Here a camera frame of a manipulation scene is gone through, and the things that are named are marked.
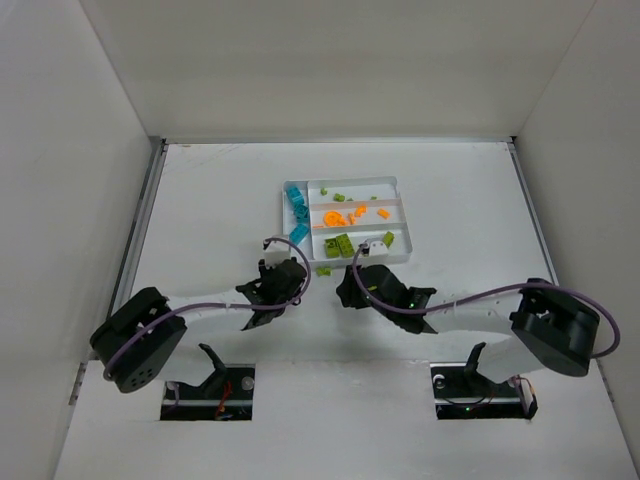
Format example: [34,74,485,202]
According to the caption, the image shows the small green lego pieces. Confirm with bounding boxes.
[309,185,387,270]

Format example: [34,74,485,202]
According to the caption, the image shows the green duplo brick from stack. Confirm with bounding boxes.
[382,231,395,248]

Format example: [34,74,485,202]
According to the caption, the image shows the teal duplo brick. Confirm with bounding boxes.
[289,223,310,245]

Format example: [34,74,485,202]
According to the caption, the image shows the teal and green duplo stack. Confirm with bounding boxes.
[286,186,309,222]

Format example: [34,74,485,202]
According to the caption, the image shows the orange lego pieces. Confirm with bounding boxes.
[310,204,399,230]

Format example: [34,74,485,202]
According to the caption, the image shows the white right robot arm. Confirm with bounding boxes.
[336,265,600,383]

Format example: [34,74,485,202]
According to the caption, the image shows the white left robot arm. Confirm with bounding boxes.
[89,258,309,394]

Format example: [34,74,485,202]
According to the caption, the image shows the white divided tray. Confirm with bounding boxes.
[282,176,413,268]

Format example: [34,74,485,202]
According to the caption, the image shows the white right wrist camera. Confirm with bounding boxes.
[361,239,389,258]

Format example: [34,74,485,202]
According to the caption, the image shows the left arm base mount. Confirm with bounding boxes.
[160,343,256,422]

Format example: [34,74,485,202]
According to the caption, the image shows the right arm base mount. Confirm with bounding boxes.
[430,342,538,421]

